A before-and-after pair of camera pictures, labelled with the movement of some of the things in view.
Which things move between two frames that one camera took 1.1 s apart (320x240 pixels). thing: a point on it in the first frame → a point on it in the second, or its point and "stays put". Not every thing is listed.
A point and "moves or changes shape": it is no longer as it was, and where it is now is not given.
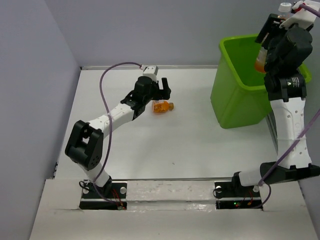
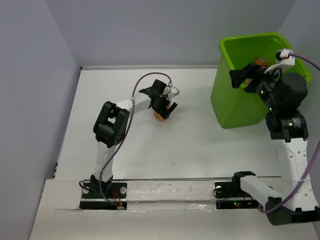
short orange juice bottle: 160,106 moves or changes shape
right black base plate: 232,195 stays put
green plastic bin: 239,95 stays put
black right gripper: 268,27 → 258,71
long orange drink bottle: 284,9 moves or changes shape
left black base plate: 91,199 stays put
